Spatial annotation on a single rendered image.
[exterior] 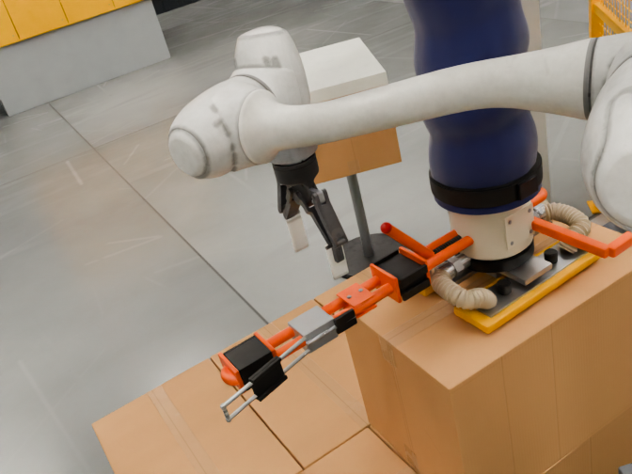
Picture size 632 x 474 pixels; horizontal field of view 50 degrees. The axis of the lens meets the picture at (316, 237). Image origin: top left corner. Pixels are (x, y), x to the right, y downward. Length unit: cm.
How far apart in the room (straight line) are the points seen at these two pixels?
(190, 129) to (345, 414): 114
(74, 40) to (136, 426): 675
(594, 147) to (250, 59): 54
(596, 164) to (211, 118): 48
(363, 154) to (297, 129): 198
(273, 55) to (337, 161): 184
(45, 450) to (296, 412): 145
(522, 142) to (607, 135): 66
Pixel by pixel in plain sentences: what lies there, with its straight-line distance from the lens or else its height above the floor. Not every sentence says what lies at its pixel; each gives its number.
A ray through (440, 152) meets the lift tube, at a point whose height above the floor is 129.
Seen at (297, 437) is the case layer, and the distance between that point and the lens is 185.
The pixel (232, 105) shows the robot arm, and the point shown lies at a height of 158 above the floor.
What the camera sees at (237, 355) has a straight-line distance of 124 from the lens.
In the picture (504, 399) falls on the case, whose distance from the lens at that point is 143.
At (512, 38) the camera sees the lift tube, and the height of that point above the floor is 149.
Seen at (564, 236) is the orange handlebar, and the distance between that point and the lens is 141.
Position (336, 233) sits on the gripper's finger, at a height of 130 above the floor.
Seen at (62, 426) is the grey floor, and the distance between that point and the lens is 317.
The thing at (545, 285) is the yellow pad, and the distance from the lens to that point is 148.
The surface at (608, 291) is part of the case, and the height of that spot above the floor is 93.
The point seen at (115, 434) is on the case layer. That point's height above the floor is 54.
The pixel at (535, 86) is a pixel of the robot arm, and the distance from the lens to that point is 90.
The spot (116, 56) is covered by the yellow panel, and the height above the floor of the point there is 22.
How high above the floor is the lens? 185
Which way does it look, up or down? 30 degrees down
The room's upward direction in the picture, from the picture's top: 15 degrees counter-clockwise
